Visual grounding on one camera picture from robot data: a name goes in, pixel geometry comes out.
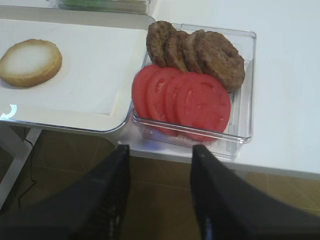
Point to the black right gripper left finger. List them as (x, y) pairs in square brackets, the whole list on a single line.
[(93, 208)]

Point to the white serving tray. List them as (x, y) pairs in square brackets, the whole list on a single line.
[(62, 119)]

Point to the red tomato slice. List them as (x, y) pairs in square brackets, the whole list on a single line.
[(170, 96), (202, 103), (155, 92), (138, 91)]

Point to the clear container with patties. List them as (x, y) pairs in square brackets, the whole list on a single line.
[(240, 125)]

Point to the white table leg frame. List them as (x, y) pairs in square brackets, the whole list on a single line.
[(20, 150)]

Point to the white paper sheet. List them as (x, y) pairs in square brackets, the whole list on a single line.
[(96, 61)]

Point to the brown meat patty leftmost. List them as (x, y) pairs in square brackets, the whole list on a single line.
[(157, 34)]

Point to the brown meat patty front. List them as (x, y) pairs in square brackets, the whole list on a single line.
[(218, 57)]

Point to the brown meat patty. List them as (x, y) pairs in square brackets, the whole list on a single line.
[(157, 34), (173, 51), (189, 53), (218, 57)]

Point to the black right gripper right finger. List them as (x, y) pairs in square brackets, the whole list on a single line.
[(228, 208)]

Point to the bottom bun half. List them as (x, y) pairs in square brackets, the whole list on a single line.
[(30, 63)]

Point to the clear container with lettuce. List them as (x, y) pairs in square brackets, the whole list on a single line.
[(123, 6)]

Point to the red tomato slice front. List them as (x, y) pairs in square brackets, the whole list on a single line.
[(202, 103)]

